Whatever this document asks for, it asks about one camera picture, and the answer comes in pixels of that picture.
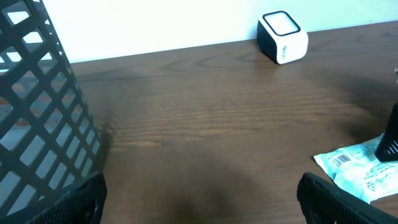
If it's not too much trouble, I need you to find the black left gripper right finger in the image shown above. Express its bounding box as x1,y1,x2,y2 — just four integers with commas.
297,172,397,224

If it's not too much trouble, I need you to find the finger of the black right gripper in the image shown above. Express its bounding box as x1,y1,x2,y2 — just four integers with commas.
374,103,398,162

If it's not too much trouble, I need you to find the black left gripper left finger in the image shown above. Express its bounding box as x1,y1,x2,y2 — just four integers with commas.
0,172,108,224

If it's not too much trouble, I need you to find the green wet wipes pack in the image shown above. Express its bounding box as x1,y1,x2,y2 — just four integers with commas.
313,136,397,203

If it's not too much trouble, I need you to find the grey plastic shopping basket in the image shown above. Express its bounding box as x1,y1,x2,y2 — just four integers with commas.
1,0,104,217

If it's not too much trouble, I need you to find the white barcode scanner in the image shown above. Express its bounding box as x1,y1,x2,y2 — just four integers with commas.
256,11,308,65

